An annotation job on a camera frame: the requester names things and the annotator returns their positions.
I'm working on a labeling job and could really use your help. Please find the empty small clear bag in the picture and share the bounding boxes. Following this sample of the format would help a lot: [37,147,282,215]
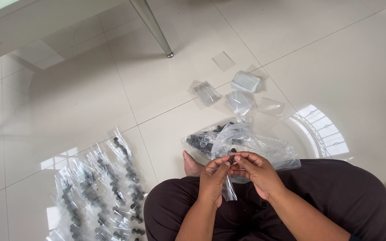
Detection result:
[188,80,222,108]
[231,70,261,94]
[225,90,258,118]
[212,51,236,72]
[258,97,286,118]

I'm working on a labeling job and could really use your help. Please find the person's left hand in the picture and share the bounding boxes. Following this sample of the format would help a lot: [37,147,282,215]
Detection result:
[198,155,234,209]

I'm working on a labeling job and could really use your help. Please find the large crumpled clear plastic bag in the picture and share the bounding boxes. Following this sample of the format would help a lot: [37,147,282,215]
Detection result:
[211,123,302,184]

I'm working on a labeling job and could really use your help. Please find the glass table with metal legs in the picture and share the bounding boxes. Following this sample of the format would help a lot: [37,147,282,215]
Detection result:
[0,0,174,140]

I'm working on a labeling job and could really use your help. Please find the person's right hand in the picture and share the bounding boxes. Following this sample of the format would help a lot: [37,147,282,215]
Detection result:
[229,151,286,203]

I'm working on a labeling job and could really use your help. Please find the rows of packed clear bags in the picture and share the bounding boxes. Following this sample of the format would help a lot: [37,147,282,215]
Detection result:
[46,127,149,241]

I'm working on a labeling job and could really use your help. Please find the clear bag of black parts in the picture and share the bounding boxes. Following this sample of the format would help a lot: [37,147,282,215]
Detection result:
[182,117,254,160]

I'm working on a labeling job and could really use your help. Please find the small clear plastic bag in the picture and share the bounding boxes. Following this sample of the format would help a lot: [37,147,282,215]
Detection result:
[220,163,238,202]

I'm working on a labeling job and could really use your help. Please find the person's dark brown trousers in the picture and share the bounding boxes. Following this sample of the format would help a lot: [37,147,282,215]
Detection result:
[143,159,386,241]

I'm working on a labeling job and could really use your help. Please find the person's bare foot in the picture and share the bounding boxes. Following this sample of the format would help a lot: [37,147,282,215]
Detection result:
[182,150,206,177]

